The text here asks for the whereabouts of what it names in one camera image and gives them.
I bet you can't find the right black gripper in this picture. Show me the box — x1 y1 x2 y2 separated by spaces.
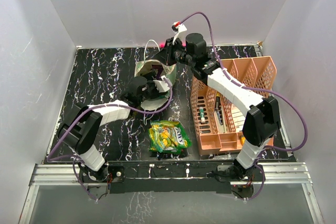
154 37 195 67

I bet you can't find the green white paper bag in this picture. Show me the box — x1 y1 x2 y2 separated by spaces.
133 39 177 125

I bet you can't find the green fox's candy bag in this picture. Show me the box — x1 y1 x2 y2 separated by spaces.
148 120 192 154
149 127 185 154

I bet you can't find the orange plastic desk organizer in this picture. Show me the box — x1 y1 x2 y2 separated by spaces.
190 56 277 156

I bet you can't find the purple snack box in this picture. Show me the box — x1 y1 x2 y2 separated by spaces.
154 66 163 79

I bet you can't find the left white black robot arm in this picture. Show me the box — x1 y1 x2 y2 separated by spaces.
56 76 171 182

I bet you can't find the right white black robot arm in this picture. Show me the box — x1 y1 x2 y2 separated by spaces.
153 33 281 180

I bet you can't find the green white glue stick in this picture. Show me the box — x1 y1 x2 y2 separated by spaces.
199 107 206 124

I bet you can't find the yellow block in organizer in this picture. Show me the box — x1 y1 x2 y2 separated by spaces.
239 135 246 145

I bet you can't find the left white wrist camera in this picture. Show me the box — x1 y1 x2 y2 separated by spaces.
153 76 172 93

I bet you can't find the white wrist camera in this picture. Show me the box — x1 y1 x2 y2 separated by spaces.
153 76 172 93
172 22 187 42

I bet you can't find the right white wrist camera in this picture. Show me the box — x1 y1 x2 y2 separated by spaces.
172 22 187 42

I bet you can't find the black mounting base plate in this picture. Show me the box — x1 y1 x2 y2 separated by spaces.
79 161 265 194

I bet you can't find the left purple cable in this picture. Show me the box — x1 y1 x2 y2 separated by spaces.
47 77 174 200

